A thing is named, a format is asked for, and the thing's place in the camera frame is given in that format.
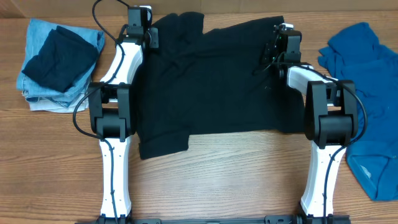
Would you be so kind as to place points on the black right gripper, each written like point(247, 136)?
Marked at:
point(269, 53)

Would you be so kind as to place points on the black t-shirt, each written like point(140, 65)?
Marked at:
point(200, 82)

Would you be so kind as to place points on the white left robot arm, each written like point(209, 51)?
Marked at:
point(110, 104)

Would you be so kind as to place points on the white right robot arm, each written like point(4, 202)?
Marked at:
point(330, 122)

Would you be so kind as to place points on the blue t-shirt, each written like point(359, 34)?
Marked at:
point(356, 54)

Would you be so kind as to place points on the folded dark navy garment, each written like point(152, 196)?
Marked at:
point(63, 57)

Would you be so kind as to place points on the folded light blue jeans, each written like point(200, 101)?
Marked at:
point(43, 98)

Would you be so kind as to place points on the cardboard back panel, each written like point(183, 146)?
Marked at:
point(82, 8)

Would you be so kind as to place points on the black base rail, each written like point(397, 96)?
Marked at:
point(269, 219)

